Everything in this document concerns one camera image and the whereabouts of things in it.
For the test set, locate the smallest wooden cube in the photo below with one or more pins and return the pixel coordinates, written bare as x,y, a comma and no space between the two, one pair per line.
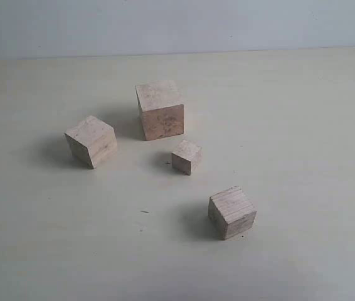
186,157

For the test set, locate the third largest wooden cube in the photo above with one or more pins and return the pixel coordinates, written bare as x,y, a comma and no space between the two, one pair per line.
231,212

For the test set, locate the second largest wooden cube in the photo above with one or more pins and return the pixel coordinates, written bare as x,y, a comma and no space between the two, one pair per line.
92,141

